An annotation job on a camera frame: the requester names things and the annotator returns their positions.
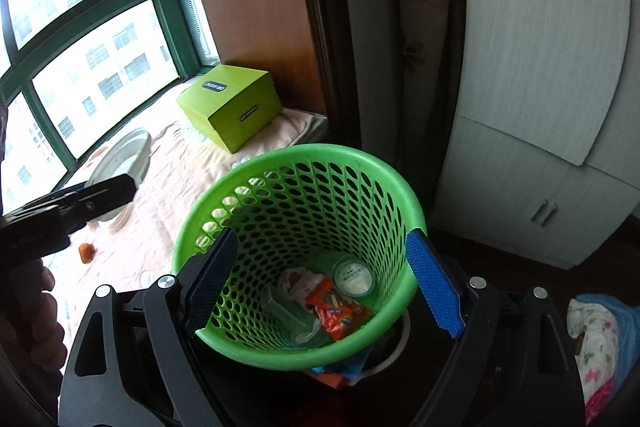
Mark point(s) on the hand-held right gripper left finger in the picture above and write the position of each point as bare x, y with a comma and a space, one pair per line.
210, 287

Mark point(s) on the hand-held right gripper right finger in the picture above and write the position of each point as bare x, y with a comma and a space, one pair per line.
435, 287

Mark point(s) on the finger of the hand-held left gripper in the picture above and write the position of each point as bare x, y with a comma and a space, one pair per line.
55, 199
105, 197

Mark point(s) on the white round plastic cup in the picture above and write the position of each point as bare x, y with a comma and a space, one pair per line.
354, 277

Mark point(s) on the clear plastic tray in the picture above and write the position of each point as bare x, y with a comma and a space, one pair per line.
287, 322

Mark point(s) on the white plastic wrapper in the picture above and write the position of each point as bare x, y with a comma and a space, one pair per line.
300, 284

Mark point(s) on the red snack packet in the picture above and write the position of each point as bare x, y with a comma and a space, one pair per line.
335, 312

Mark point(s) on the green mesh wastebasket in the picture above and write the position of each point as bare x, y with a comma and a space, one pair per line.
300, 152

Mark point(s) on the person's left hand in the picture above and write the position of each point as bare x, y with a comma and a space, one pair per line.
50, 332

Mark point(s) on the small orange scrap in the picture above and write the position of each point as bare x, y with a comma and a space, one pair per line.
86, 252

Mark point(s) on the pink printed blanket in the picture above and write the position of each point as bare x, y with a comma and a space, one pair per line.
165, 187

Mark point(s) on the white basin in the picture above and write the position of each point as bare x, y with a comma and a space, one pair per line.
402, 347

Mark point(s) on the blue orange packet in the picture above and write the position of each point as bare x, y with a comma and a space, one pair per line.
345, 369

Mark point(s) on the green cardboard box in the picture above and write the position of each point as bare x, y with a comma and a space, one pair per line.
235, 97

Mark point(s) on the floral cloth bundle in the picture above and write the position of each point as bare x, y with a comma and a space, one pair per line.
627, 337

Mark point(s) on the white wardrobe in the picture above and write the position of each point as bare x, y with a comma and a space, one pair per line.
525, 57

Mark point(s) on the green window frame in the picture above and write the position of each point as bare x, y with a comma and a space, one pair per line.
167, 32

